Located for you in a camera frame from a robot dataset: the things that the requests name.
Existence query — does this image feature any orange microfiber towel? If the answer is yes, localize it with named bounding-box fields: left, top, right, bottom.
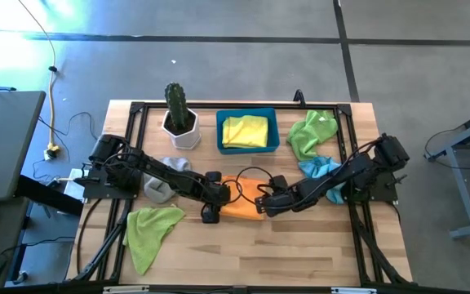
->
left=219, top=175, right=268, bottom=221

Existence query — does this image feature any light blue microfiber towel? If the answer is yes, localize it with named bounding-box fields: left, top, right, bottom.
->
left=298, top=156, right=347, bottom=205

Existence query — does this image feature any grey microfiber towel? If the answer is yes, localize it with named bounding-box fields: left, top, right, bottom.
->
left=143, top=156, right=193, bottom=204

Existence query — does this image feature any yellow microfiber towel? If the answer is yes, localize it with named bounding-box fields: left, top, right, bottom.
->
left=221, top=114, right=269, bottom=149

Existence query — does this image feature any green towel with white label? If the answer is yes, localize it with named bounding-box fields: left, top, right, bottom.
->
left=286, top=109, right=339, bottom=163

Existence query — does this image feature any lime green microfiber towel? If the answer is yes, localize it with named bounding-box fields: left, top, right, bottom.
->
left=122, top=206, right=186, bottom=276

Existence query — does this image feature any white plant pot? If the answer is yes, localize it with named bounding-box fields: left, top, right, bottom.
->
left=161, top=108, right=202, bottom=151

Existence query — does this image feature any blue plastic bin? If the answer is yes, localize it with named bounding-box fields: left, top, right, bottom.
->
left=215, top=107, right=281, bottom=155

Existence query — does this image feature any tall green cactus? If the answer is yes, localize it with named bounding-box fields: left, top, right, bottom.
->
left=164, top=82, right=189, bottom=128

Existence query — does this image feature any white box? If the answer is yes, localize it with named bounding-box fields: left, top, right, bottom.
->
left=62, top=167, right=89, bottom=202

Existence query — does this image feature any yellow power plug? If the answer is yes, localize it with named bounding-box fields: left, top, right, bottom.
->
left=43, top=142, right=61, bottom=161

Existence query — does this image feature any grey desk top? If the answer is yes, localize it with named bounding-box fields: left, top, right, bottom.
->
left=0, top=90, right=47, bottom=203

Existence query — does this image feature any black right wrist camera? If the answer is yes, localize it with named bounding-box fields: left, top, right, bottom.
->
left=268, top=175, right=289, bottom=193

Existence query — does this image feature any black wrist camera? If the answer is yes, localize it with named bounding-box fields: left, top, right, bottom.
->
left=268, top=175, right=289, bottom=193
left=201, top=203, right=221, bottom=225

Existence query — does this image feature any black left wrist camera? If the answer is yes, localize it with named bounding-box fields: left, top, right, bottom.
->
left=201, top=203, right=221, bottom=225

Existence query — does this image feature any black right camera cable loop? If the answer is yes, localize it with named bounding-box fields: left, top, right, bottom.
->
left=234, top=165, right=276, bottom=206

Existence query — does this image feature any black aluminium table frame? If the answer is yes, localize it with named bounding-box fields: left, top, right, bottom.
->
left=68, top=100, right=414, bottom=287

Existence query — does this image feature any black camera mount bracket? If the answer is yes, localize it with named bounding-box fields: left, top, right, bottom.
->
left=292, top=88, right=307, bottom=108

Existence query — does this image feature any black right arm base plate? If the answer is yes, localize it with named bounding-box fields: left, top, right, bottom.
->
left=343, top=171, right=399, bottom=203

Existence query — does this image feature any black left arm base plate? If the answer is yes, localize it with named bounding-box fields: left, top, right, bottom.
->
left=73, top=163, right=142, bottom=200

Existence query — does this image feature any silver rail bracket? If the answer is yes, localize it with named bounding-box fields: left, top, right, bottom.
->
left=103, top=285, right=150, bottom=294
left=331, top=287, right=378, bottom=294

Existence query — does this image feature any black curved cable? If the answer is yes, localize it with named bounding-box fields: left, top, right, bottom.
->
left=75, top=198, right=102, bottom=275

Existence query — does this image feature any black cable by metal table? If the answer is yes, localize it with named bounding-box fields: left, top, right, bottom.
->
left=423, top=128, right=470, bottom=171

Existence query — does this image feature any grey metal table frame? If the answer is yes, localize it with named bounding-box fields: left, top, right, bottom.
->
left=426, top=103, right=470, bottom=239

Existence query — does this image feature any yellow hanging cable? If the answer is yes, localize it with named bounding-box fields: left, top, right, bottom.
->
left=17, top=0, right=59, bottom=148

